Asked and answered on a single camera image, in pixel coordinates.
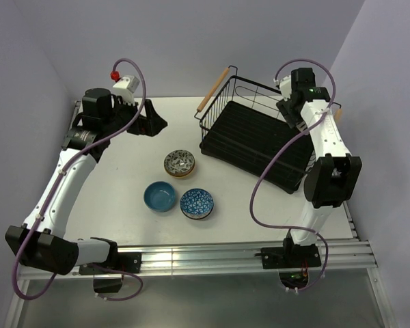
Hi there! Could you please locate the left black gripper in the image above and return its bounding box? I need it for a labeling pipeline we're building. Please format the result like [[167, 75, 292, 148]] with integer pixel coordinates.
[[102, 95, 167, 137]]

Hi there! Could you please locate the plain blue bowl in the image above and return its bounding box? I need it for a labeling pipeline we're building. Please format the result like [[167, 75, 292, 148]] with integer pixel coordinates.
[[143, 181, 176, 213]]

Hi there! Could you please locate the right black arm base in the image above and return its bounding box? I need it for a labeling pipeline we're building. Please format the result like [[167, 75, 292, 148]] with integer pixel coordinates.
[[255, 237, 322, 288]]

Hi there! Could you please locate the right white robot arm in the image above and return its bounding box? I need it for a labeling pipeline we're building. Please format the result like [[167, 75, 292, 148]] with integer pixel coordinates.
[[277, 68, 362, 267]]

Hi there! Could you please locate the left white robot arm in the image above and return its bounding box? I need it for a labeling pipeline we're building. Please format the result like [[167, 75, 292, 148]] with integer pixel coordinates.
[[5, 88, 167, 275]]

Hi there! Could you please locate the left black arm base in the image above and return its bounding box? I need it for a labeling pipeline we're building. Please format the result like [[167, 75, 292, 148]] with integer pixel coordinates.
[[79, 252, 144, 301]]

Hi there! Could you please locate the blue triangle pattern bowl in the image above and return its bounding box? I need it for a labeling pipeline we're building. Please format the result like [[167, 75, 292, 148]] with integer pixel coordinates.
[[180, 188, 215, 220]]

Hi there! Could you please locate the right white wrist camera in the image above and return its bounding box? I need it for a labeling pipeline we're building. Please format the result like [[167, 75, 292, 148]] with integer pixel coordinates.
[[274, 75, 292, 100]]

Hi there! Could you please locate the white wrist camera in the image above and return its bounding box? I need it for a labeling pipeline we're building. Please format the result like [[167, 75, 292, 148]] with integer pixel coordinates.
[[110, 70, 140, 105], [274, 75, 292, 100]]

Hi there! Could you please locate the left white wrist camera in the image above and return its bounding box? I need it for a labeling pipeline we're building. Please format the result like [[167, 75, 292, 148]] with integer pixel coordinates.
[[110, 70, 140, 105]]

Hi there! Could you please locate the right wooden rack handle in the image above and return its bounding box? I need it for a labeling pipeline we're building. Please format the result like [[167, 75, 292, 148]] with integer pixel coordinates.
[[333, 108, 342, 122]]

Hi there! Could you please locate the wooden rack handle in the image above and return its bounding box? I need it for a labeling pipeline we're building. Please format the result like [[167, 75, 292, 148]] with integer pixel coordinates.
[[196, 67, 230, 113], [333, 108, 342, 122]]

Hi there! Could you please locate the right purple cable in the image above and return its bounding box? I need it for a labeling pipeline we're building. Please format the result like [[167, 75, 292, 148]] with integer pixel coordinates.
[[249, 58, 337, 292]]

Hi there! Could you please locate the black wire dish rack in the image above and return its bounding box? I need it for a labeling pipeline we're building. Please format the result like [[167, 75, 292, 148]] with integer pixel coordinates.
[[195, 74, 315, 194]]

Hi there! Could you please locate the left wooden rack handle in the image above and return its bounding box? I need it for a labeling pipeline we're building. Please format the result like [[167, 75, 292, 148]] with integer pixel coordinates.
[[196, 67, 230, 113]]

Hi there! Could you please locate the aluminium mounting rail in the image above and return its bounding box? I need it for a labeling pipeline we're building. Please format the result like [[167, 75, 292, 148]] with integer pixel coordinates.
[[18, 238, 378, 282]]

